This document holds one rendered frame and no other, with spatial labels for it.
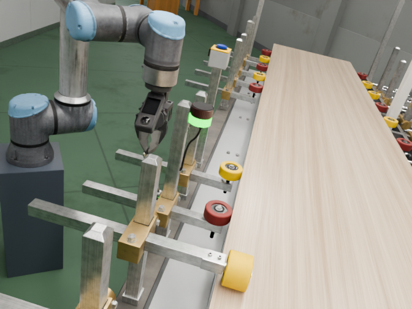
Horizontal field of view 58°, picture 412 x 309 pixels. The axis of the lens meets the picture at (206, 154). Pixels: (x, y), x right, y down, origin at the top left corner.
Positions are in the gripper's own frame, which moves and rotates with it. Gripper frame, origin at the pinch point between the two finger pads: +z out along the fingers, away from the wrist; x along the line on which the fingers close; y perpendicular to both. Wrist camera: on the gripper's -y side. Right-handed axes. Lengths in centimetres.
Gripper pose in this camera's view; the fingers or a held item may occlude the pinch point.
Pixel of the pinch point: (147, 151)
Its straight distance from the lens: 106.2
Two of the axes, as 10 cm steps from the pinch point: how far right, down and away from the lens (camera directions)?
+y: 2.0, -4.4, 8.7
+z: -1.9, 8.6, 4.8
